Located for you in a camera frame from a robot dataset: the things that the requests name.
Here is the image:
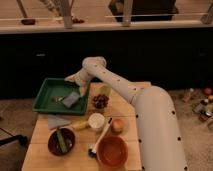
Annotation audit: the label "yellow banana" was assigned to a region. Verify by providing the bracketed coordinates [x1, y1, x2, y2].
[72, 121, 89, 130]

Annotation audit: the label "white cup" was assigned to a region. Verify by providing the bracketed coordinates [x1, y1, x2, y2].
[88, 113, 105, 131]

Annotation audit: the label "green plastic tray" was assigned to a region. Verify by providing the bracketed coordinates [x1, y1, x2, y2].
[32, 78, 89, 116]

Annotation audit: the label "green cucumber piece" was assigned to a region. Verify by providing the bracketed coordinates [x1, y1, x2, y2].
[56, 129, 68, 154]

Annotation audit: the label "wooden table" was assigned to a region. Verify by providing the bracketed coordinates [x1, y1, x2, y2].
[21, 90, 142, 171]

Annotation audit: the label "dish brush white handle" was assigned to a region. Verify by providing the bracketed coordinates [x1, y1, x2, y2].
[88, 119, 112, 158]

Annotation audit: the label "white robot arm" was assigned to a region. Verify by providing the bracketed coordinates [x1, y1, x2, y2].
[65, 57, 189, 171]

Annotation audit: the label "grey sponge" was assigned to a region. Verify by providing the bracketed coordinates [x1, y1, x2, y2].
[62, 92, 80, 108]

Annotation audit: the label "apple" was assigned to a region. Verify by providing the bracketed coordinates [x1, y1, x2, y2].
[111, 119, 125, 134]

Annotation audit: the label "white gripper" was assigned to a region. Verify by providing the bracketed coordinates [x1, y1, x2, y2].
[65, 69, 92, 96]

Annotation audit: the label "orange bowl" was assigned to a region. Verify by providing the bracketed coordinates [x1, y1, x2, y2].
[97, 136, 128, 170]

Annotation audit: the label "light green cup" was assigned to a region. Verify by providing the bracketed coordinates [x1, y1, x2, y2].
[100, 85, 111, 96]

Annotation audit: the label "small metal object in tray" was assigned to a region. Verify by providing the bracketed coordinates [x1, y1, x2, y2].
[54, 97, 65, 102]

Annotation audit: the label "bottles on floor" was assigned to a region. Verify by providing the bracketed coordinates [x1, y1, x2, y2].
[192, 87, 213, 122]

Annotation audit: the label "bunch of dark grapes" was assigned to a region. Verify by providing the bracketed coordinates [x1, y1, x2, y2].
[92, 94, 109, 109]

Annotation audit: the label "black chair base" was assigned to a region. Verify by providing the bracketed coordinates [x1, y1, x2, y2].
[0, 134, 28, 146]

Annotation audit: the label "grey cloth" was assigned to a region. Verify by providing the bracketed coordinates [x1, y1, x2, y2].
[47, 115, 71, 130]

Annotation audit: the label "dark brown bowl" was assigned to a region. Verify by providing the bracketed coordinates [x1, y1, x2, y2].
[48, 128, 75, 156]

